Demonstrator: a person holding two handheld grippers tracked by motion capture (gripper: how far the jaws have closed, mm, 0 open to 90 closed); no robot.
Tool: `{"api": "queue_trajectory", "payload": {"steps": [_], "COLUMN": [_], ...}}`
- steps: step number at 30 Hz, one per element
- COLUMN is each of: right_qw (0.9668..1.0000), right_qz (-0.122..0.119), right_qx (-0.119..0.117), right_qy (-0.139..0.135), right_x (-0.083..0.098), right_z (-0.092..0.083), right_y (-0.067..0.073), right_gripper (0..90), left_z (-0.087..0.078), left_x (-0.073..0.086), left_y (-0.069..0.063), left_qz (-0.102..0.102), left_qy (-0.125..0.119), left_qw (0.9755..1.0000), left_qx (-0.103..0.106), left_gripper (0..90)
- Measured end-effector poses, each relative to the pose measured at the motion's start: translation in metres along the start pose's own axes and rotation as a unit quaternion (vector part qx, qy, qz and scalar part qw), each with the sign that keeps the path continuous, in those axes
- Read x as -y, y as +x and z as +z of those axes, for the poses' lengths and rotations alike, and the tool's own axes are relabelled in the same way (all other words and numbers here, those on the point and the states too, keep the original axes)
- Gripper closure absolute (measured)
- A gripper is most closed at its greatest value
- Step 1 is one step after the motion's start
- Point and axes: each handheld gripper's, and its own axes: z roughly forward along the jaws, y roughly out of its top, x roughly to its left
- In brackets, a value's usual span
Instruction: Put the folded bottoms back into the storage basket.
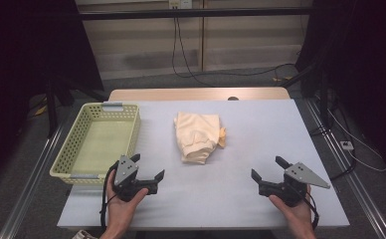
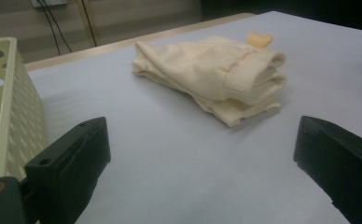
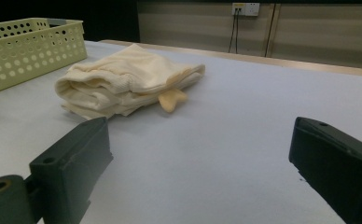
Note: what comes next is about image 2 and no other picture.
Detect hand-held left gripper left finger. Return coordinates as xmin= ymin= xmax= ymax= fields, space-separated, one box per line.
xmin=24 ymin=117 xmax=112 ymax=224

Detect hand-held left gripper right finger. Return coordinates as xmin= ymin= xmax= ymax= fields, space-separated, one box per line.
xmin=293 ymin=115 xmax=362 ymax=224

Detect pale green perforated basket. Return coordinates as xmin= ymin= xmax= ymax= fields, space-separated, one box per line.
xmin=0 ymin=36 xmax=48 ymax=183

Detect cream pants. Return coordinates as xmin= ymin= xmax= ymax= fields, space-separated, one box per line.
xmin=132 ymin=31 xmax=287 ymax=128

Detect white table cover sheet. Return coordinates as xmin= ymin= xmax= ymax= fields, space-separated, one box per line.
xmin=28 ymin=10 xmax=362 ymax=224

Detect black wall cable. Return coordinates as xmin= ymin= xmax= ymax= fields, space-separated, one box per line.
xmin=36 ymin=0 xmax=62 ymax=56
xmin=42 ymin=0 xmax=74 ymax=54

